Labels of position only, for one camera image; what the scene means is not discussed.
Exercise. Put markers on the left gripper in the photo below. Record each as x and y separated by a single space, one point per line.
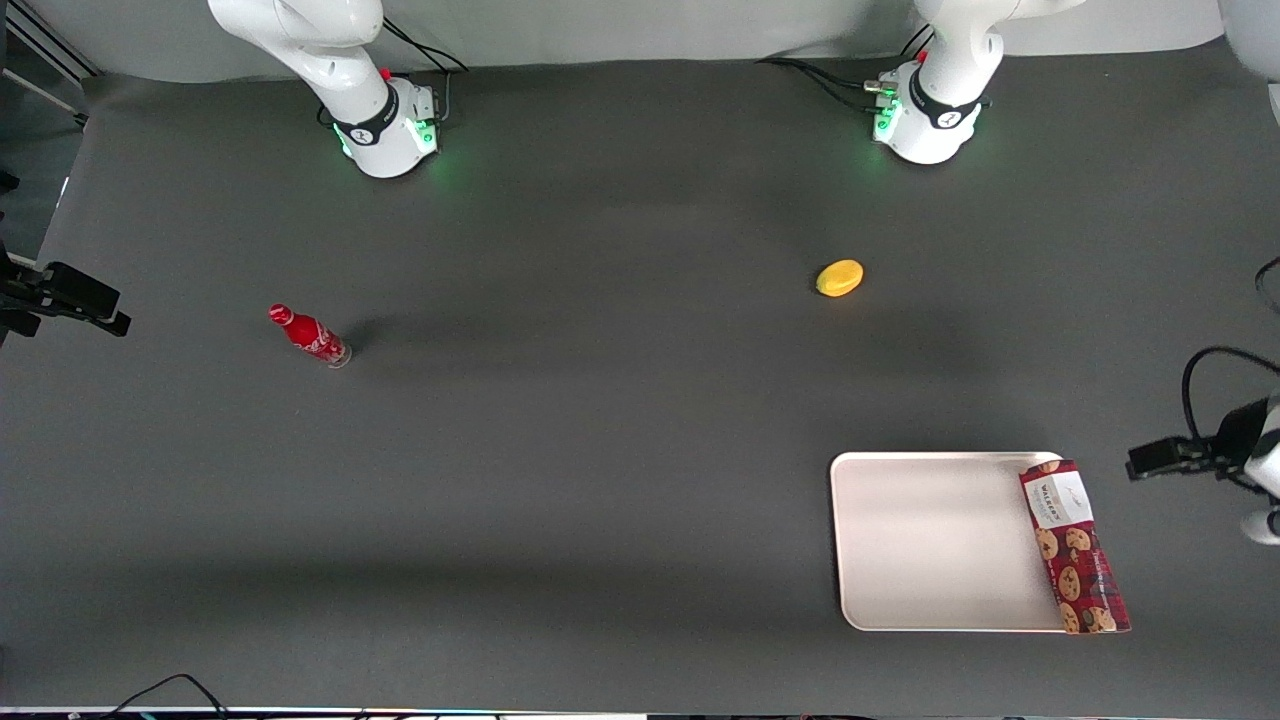
1236 436

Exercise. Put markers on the red cookie box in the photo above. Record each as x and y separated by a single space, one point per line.
1075 550

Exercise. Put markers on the white rectangular tray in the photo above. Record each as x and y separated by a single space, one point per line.
940 540

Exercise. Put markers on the yellow lemon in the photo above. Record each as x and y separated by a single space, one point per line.
840 278

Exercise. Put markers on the red cola bottle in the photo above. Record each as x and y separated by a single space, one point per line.
310 335

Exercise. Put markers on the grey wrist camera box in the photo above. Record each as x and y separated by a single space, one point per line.
1265 527

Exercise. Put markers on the black clamp mount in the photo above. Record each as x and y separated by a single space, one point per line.
70 295

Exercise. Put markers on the metal frame rail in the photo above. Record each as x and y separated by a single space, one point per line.
50 45

